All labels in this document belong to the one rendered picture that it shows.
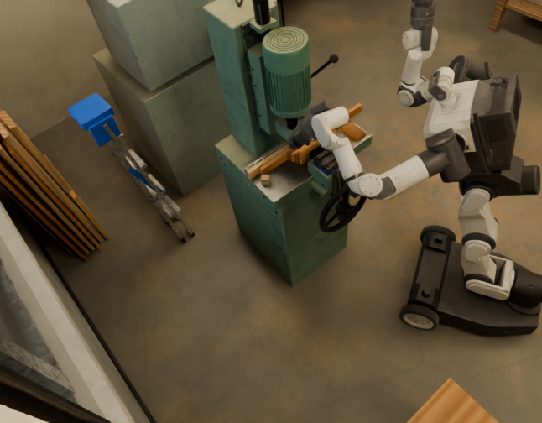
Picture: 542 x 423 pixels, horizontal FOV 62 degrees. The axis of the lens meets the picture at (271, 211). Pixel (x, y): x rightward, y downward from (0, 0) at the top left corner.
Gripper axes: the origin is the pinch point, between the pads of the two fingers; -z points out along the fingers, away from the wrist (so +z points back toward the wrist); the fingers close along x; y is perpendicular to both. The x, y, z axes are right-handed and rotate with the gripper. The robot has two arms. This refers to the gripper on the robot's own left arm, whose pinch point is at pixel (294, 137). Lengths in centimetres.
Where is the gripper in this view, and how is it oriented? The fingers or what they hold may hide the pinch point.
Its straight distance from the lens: 176.3
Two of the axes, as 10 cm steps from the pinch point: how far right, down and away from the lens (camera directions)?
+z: 4.7, -1.0, -8.8
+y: -7.3, -6.0, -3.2
